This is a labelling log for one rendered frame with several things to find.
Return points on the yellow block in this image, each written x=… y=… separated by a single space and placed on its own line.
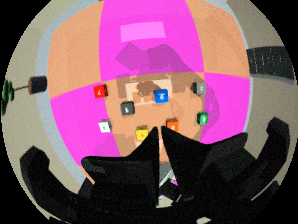
x=141 y=132

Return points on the blue block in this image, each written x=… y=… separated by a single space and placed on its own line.
x=161 y=96

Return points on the red digit block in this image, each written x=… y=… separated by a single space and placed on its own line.
x=100 y=91

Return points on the small green block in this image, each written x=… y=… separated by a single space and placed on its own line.
x=202 y=118

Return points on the small orange block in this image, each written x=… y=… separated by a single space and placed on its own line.
x=172 y=123

